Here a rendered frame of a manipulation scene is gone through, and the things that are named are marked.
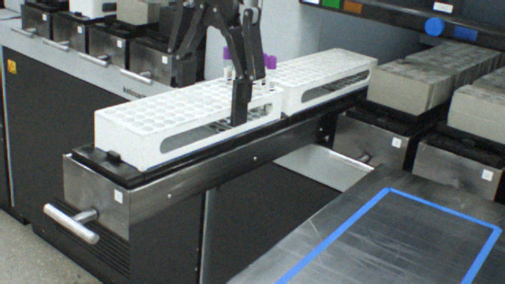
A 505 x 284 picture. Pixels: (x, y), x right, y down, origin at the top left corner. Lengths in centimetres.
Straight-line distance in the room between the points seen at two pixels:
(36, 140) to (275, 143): 103
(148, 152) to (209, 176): 12
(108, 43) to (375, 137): 71
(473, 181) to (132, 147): 52
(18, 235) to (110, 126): 141
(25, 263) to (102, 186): 127
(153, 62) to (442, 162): 67
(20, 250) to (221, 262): 90
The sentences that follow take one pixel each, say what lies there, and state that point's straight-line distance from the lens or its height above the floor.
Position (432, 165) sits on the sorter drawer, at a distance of 98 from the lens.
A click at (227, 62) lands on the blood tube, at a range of 95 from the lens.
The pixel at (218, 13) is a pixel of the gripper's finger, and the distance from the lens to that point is 82.
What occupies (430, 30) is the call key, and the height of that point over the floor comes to 97.
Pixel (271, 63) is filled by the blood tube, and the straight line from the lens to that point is 91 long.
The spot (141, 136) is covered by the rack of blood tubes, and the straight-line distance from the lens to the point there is 73.
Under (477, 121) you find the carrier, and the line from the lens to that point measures 102.
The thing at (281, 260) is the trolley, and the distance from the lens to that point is 59.
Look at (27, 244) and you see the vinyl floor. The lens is 211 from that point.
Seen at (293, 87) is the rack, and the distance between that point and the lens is 96.
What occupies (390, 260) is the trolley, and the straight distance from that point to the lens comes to 63.
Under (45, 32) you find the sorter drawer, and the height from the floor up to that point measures 75.
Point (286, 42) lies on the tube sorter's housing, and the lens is 119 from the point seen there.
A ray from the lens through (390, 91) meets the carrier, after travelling 106.
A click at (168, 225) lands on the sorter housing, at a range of 144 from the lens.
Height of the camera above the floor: 116
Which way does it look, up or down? 24 degrees down
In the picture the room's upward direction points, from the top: 6 degrees clockwise
